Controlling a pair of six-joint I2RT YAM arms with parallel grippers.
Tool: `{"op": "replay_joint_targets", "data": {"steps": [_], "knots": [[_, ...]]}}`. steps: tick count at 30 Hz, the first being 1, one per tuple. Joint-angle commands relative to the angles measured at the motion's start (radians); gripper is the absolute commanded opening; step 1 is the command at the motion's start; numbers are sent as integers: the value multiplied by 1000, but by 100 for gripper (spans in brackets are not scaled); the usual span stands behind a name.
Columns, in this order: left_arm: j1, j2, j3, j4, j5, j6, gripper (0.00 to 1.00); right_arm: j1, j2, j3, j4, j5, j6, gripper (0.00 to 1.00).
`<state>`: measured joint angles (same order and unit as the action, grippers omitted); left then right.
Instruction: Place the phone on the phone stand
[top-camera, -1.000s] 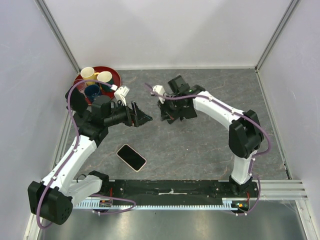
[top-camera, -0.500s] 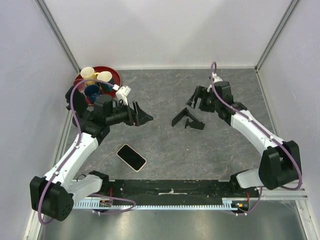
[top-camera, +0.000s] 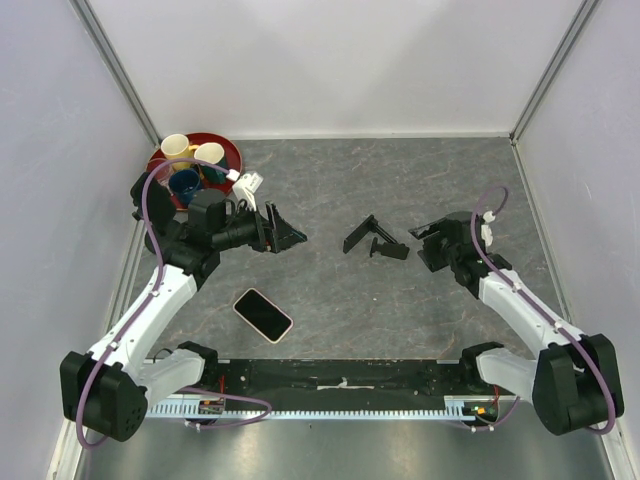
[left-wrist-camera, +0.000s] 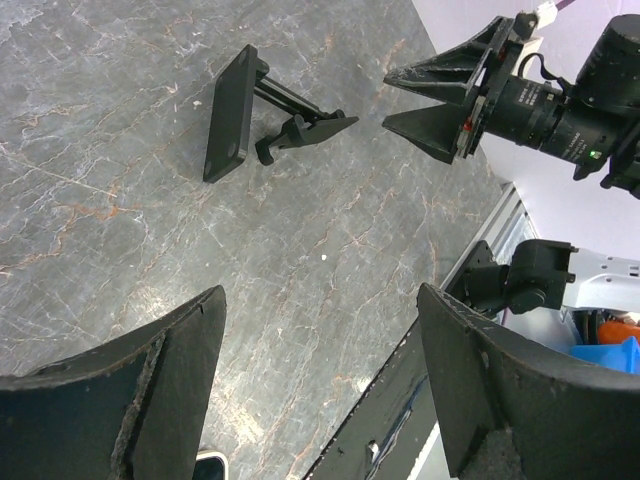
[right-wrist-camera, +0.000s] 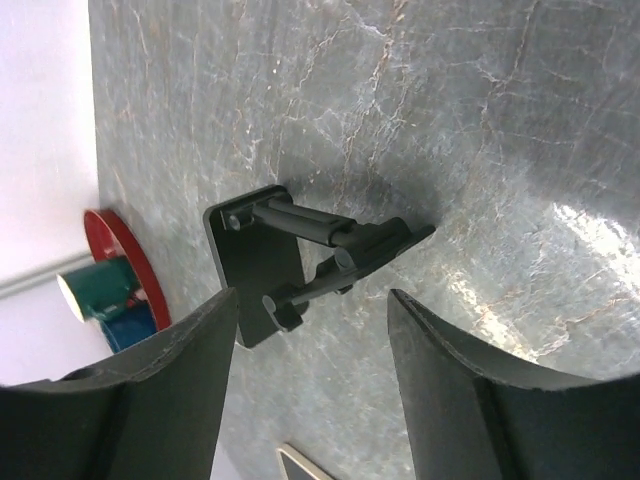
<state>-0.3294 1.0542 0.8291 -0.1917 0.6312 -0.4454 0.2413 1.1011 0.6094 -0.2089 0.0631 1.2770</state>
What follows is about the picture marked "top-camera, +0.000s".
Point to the red round tray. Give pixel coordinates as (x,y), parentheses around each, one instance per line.
(233,155)

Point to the black round-base phone stand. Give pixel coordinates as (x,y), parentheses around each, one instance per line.
(155,205)

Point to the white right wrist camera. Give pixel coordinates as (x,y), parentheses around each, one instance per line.
(486,233)

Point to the light blue cable duct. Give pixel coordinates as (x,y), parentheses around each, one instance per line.
(195,408)

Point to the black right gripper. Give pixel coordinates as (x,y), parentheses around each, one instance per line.
(429,255)

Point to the green mug white inside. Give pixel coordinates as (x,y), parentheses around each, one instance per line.
(214,156)

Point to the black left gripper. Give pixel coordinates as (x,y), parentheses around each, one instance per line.
(275,235)

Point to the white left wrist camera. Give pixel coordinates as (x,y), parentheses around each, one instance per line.
(245,186)

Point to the pink-cased smartphone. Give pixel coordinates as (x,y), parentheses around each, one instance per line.
(261,314)

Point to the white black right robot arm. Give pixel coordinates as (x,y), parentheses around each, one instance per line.
(572,378)

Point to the yellow mug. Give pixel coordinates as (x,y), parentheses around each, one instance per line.
(178,147)

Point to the dark blue mug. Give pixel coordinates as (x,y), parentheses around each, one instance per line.
(184,184)

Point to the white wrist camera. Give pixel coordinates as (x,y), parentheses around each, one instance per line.
(486,233)
(245,186)

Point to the clear drinking glass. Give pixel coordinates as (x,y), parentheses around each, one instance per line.
(164,170)

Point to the black angled desk phone stand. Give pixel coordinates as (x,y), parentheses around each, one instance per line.
(383,242)

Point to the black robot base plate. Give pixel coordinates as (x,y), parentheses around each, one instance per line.
(344,384)

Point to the black smartphone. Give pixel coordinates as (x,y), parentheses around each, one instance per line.
(156,206)

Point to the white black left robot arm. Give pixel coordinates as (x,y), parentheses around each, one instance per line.
(110,388)

